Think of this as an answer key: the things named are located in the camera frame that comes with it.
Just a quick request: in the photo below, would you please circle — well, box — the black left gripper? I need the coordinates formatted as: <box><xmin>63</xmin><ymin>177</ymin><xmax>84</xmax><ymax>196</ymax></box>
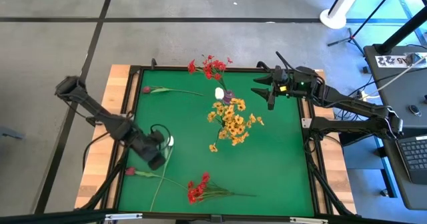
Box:
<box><xmin>131</xmin><ymin>129</ymin><xmax>167</xmax><ymax>171</ymax></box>

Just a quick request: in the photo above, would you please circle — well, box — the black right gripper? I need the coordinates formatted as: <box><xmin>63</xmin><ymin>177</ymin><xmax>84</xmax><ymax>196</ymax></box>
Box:
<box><xmin>250</xmin><ymin>65</ymin><xmax>310</xmax><ymax>111</ymax></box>

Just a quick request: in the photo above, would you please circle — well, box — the pink ribbed glass vase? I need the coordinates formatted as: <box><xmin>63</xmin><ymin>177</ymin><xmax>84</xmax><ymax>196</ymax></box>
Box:
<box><xmin>222</xmin><ymin>89</ymin><xmax>236</xmax><ymax>105</ymax></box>

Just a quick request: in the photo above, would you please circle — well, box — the yellow flower bunch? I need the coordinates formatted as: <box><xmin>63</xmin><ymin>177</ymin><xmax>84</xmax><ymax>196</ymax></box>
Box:
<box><xmin>206</xmin><ymin>97</ymin><xmax>266</xmax><ymax>153</ymax></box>

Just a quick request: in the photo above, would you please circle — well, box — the red flower bunch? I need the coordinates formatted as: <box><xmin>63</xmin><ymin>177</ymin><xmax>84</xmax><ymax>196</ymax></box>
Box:
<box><xmin>187</xmin><ymin>53</ymin><xmax>234</xmax><ymax>93</ymax></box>
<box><xmin>186</xmin><ymin>171</ymin><xmax>258</xmax><ymax>205</ymax></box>

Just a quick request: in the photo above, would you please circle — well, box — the green table mat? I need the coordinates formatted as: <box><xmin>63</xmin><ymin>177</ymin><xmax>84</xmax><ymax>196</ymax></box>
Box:
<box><xmin>117</xmin><ymin>69</ymin><xmax>316</xmax><ymax>217</ymax></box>

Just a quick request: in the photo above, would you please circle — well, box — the white round-base pole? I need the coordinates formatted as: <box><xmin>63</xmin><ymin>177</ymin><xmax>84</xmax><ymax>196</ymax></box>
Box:
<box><xmin>319</xmin><ymin>0</ymin><xmax>368</xmax><ymax>30</ymax></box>

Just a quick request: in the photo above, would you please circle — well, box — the thin black tripod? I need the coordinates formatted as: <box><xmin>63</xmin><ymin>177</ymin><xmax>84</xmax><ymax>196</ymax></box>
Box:
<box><xmin>326</xmin><ymin>0</ymin><xmax>401</xmax><ymax>57</ymax></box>

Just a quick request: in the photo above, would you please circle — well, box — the white paper label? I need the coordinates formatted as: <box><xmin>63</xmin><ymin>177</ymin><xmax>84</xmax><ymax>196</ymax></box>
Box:
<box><xmin>375</xmin><ymin>52</ymin><xmax>427</xmax><ymax>68</ymax></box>

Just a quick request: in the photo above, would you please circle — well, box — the dark gray side desk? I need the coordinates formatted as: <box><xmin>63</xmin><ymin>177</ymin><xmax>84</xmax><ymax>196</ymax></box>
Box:
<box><xmin>362</xmin><ymin>45</ymin><xmax>427</xmax><ymax>211</ymax></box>

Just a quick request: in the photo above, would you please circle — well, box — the thick black stand pole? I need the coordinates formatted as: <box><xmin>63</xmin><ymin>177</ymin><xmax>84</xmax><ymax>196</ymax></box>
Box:
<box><xmin>372</xmin><ymin>13</ymin><xmax>427</xmax><ymax>55</ymax></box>

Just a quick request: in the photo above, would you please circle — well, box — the black keyboard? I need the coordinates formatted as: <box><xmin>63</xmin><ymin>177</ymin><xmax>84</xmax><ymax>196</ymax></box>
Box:
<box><xmin>395</xmin><ymin>134</ymin><xmax>427</xmax><ymax>185</ymax></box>

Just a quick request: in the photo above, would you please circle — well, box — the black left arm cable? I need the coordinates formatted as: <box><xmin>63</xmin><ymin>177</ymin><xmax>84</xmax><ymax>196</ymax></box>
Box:
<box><xmin>149</xmin><ymin>123</ymin><xmax>173</xmax><ymax>151</ymax></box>

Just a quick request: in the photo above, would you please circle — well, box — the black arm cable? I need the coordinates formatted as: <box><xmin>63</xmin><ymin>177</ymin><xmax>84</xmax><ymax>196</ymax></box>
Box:
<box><xmin>149</xmin><ymin>123</ymin><xmax>173</xmax><ymax>151</ymax></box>
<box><xmin>274</xmin><ymin>51</ymin><xmax>294</xmax><ymax>72</ymax></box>

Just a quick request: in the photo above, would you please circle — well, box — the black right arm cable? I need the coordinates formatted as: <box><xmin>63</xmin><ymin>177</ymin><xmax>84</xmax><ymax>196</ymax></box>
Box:
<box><xmin>274</xmin><ymin>51</ymin><xmax>294</xmax><ymax>72</ymax></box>

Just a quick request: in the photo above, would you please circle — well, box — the silver aluminium bracket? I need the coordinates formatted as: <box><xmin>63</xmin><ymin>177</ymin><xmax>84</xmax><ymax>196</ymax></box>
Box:
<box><xmin>289</xmin><ymin>217</ymin><xmax>330</xmax><ymax>224</ymax></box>
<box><xmin>105</xmin><ymin>213</ymin><xmax>143</xmax><ymax>221</ymax></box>

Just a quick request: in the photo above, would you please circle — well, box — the black table frame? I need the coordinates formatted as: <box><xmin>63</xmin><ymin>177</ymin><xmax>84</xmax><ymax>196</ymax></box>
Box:
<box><xmin>75</xmin><ymin>57</ymin><xmax>358</xmax><ymax>224</ymax></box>

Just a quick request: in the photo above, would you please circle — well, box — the white cable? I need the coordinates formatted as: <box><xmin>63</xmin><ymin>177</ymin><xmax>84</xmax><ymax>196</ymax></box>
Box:
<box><xmin>358</xmin><ymin>54</ymin><xmax>427</xmax><ymax>100</ymax></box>

